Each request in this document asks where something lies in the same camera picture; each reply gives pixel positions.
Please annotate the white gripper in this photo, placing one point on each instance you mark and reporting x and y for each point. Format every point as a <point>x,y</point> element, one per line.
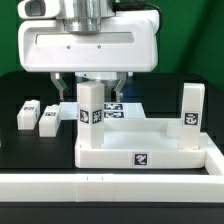
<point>125,43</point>

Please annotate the white desk top tray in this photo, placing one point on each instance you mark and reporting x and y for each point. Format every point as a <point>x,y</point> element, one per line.
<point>140,144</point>

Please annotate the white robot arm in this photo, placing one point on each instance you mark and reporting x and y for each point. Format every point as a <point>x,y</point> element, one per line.
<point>82,16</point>

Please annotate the white fiducial marker plate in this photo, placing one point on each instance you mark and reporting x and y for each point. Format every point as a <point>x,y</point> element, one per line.
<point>69,110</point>

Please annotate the white L-shaped obstacle fence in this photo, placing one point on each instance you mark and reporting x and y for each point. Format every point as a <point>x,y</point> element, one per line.
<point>86,187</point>

